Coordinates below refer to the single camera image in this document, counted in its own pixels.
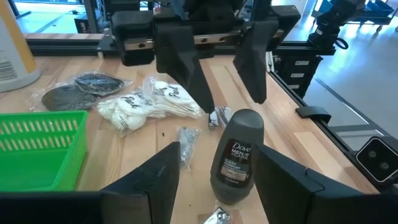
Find silver aluminium profile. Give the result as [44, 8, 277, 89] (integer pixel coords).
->
[265, 50, 275, 74]

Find black drawer cabinet white labels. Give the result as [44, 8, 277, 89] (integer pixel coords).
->
[273, 55, 323, 99]

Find black computer box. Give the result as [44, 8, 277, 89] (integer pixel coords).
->
[73, 14, 91, 34]

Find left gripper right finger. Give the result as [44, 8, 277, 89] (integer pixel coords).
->
[252, 142, 358, 224]

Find black frame hook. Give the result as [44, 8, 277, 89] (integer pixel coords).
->
[295, 105, 332, 124]

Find black arm with cable loop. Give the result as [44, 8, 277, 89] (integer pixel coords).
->
[307, 0, 366, 50]

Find grey Dove deodorant bottle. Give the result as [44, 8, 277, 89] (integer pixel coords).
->
[210, 108, 265, 206]

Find blue wheeled cart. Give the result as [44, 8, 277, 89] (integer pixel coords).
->
[310, 0, 398, 34]

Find bagged black round pouch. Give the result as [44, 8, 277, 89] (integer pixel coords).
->
[29, 83, 100, 113]

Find bagged silver nail clipper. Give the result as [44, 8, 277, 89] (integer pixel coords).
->
[198, 205, 234, 224]
[207, 108, 220, 130]
[217, 105, 234, 129]
[176, 126, 200, 170]

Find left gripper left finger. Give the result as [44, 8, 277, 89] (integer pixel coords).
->
[99, 141, 182, 224]

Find bagged white cotton swabs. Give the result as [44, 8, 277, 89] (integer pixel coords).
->
[142, 73, 205, 119]

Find black metal post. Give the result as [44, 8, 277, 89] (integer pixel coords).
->
[83, 0, 105, 34]

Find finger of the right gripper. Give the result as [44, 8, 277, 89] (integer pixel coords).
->
[155, 24, 216, 114]
[233, 19, 280, 105]

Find white yellow wipes canister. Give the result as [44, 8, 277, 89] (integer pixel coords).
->
[0, 0, 42, 93]

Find bagged black hairbrush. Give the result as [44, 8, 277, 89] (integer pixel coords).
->
[70, 70, 134, 96]

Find green plastic basket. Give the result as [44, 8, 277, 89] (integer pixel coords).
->
[0, 110, 90, 192]

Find black table-level camera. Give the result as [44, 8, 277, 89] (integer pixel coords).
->
[355, 136, 398, 189]

